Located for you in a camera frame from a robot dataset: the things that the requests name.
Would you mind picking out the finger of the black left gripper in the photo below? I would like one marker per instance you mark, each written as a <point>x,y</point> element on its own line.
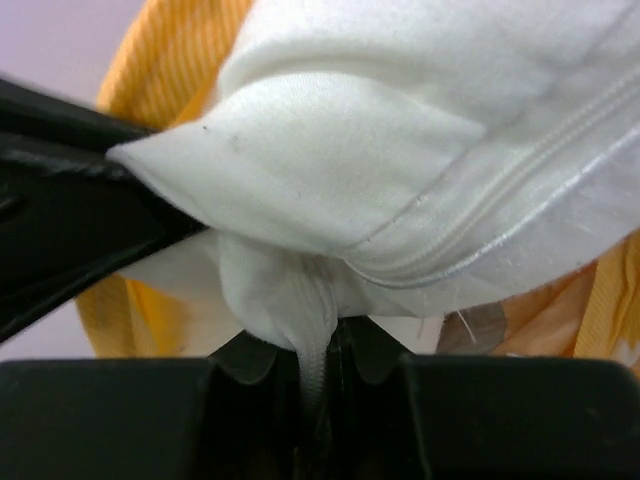
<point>69,216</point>

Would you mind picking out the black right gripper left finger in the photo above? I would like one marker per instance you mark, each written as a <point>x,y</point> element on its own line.
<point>228,416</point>

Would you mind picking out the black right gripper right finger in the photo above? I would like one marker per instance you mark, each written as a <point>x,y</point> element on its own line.
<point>399,415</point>

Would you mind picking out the yellow printed pillowcase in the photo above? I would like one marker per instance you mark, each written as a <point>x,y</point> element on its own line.
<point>162,75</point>

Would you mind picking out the white pillow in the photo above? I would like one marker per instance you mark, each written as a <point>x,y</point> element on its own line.
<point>416,163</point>

